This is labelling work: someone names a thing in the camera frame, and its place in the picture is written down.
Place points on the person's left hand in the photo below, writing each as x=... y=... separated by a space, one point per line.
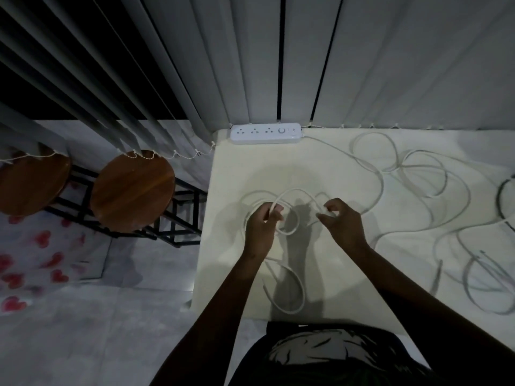
x=260 y=233

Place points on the person's right hand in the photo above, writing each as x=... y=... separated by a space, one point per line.
x=346 y=229

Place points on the person's left thumb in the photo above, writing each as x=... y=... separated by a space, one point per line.
x=277 y=215

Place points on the person's right thumb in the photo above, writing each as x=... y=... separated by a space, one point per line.
x=324 y=221

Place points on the person's right forearm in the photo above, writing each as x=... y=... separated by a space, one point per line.
x=426 y=313

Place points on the person's left forearm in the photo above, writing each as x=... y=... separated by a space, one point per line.
x=217 y=317

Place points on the white power strip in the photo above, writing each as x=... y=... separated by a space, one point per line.
x=265 y=133

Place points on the black printed shirt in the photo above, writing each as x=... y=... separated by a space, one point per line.
x=330 y=357

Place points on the grey vertical blinds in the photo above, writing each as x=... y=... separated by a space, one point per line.
x=241 y=56

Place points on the white cloth with red hearts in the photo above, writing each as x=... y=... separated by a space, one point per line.
x=44 y=257

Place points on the round wooden stool black frame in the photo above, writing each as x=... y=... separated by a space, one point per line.
x=28 y=184
x=130 y=190

